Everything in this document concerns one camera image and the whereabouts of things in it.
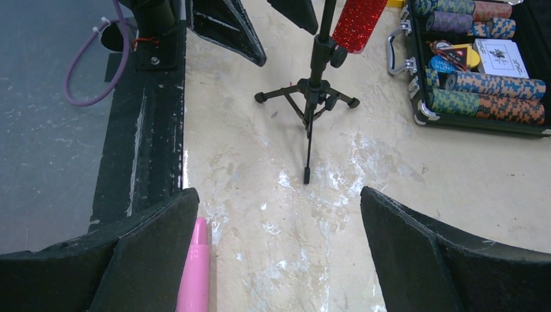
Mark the yellow plastic triangle frame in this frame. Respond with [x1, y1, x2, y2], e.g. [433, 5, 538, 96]
[387, 0, 407, 8]

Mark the black poker chip case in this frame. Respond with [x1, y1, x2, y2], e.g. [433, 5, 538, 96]
[387, 1, 550, 137]

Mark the white playing card box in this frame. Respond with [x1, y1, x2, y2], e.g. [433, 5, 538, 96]
[473, 38, 529, 79]

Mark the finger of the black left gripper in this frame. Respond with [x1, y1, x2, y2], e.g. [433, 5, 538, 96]
[267, 0, 318, 35]
[186, 0, 267, 67]

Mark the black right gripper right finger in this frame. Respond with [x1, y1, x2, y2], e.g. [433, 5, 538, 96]
[361, 187, 550, 311]

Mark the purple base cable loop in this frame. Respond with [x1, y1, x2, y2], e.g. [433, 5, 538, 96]
[63, 0, 138, 108]

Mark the red glitter microphone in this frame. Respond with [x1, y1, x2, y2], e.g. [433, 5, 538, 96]
[332, 0, 387, 54]

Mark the black tripod shock mount stand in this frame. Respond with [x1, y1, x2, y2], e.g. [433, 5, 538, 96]
[254, 0, 360, 185]

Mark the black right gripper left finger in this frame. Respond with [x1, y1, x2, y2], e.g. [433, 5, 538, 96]
[1, 188, 199, 311]

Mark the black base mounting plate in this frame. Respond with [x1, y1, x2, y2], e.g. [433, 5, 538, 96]
[88, 27, 186, 232]

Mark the pink microphone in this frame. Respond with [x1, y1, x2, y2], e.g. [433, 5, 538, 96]
[175, 217, 211, 312]

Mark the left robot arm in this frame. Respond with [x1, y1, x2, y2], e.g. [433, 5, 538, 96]
[122, 1, 267, 72]

